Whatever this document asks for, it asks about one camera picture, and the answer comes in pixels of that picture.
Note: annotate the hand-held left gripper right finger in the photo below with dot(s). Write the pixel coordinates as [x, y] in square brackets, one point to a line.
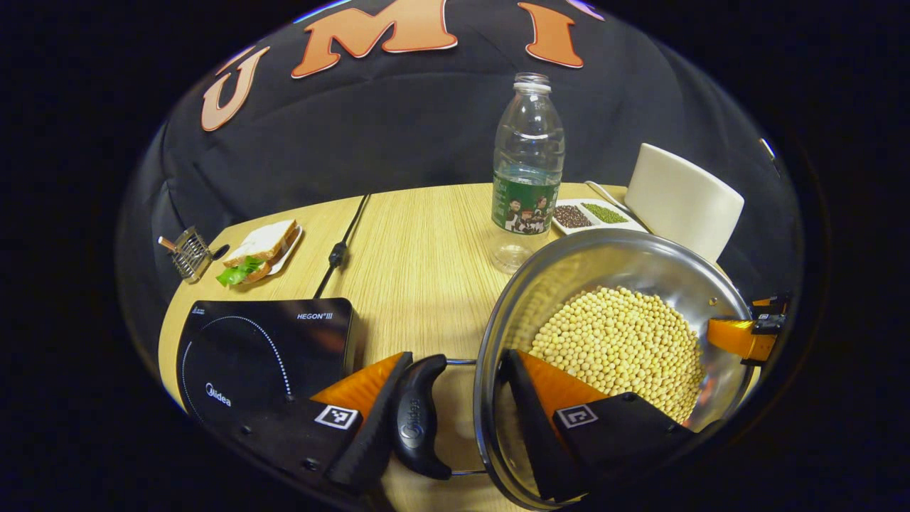
[530, 419]

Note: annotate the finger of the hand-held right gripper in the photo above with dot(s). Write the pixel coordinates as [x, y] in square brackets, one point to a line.
[739, 338]

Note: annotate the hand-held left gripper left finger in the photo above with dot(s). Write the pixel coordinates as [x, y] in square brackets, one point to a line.
[377, 427]

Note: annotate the black induction cooktop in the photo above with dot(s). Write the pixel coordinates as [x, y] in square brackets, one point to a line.
[249, 355]

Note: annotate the soybeans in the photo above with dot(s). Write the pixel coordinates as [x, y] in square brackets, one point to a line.
[618, 341]

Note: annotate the white box appliance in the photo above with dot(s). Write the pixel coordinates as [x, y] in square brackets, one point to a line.
[682, 199]

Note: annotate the white divided bean dish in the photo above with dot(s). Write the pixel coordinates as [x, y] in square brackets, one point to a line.
[593, 215]

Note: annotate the small white plate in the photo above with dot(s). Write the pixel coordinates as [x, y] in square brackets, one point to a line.
[290, 254]

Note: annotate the white spoon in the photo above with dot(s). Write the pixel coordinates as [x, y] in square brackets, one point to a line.
[606, 193]

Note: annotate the sandwich with lettuce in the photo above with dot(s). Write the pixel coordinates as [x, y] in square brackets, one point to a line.
[259, 245]

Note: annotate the black table grommet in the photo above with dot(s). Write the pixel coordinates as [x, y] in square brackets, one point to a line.
[220, 251]

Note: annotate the clear plastic bottle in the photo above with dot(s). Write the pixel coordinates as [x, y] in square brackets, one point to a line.
[530, 171]

